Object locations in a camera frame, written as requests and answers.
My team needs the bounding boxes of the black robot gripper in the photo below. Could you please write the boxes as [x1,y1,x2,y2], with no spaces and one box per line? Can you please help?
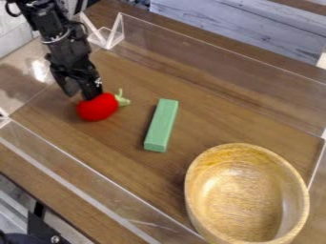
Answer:
[41,30,103,100]

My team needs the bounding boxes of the red fuzzy ball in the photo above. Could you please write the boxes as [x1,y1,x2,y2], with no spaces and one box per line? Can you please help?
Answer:
[77,92,120,122]

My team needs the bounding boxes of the small light green object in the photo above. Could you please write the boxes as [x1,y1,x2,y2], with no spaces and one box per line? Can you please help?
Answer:
[116,89,132,107]

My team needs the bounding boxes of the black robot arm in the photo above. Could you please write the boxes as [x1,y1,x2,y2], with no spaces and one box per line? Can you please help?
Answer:
[6,0,103,100]

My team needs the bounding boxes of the clear acrylic table barrier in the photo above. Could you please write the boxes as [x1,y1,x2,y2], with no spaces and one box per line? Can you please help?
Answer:
[0,14,326,244]

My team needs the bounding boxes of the green rectangular block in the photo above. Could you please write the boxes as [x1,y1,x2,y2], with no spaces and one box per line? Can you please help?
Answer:
[145,98,178,153]

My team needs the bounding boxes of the oval wooden bowl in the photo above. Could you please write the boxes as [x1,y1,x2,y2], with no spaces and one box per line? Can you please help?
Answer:
[185,143,311,244]

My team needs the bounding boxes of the black clamp with cable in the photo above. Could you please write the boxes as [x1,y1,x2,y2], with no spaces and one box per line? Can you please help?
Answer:
[0,202,71,244]

